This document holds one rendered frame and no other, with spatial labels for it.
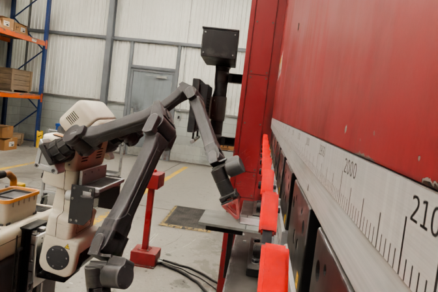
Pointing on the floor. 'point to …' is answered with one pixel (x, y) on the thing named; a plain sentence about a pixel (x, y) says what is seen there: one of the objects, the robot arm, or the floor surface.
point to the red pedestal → (145, 257)
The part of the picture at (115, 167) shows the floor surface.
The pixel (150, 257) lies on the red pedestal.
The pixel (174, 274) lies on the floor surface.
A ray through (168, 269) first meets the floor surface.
